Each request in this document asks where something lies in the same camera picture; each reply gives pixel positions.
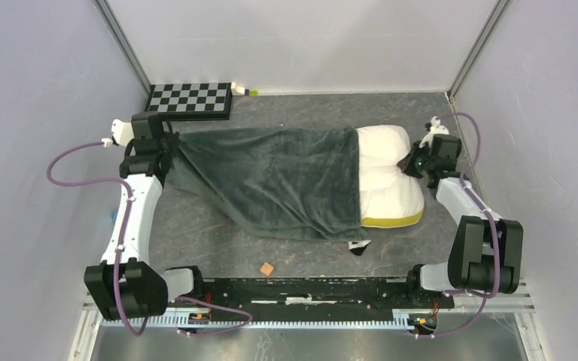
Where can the small orange cube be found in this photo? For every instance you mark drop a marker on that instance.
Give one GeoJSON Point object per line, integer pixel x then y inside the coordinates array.
{"type": "Point", "coordinates": [267, 269]}

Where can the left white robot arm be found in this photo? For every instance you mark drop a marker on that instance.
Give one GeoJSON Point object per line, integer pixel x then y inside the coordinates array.
{"type": "Point", "coordinates": [123, 285]}

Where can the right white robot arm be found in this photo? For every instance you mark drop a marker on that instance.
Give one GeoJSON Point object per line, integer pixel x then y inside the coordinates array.
{"type": "Point", "coordinates": [486, 253]}

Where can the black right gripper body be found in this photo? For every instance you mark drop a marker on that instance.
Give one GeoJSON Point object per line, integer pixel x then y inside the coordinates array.
{"type": "Point", "coordinates": [426, 161]}

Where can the small white yellow object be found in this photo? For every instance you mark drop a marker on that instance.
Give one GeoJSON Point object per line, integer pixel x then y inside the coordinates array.
{"type": "Point", "coordinates": [239, 90]}

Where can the white pillow with yellow edge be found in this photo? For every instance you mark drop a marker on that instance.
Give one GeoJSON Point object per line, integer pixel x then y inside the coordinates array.
{"type": "Point", "coordinates": [389, 198]}

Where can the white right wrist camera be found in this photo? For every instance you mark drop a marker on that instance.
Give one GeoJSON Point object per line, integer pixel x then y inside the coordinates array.
{"type": "Point", "coordinates": [434, 127]}

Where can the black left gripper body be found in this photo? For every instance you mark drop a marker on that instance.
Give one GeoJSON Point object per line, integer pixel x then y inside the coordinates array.
{"type": "Point", "coordinates": [168, 142]}

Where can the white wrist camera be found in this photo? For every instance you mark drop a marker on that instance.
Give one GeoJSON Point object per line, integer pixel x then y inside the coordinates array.
{"type": "Point", "coordinates": [121, 134]}
{"type": "Point", "coordinates": [434, 127]}

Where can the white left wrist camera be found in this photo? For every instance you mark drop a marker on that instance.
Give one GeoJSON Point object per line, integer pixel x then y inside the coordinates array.
{"type": "Point", "coordinates": [121, 134]}

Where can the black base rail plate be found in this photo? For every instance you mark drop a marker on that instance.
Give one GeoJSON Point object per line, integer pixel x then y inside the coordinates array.
{"type": "Point", "coordinates": [321, 299]}

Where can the black grey checkerboard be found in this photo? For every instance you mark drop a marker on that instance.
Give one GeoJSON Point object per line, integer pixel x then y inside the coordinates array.
{"type": "Point", "coordinates": [191, 101]}

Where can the zebra and grey pillowcase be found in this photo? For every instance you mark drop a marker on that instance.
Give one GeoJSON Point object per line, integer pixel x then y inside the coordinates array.
{"type": "Point", "coordinates": [297, 184]}

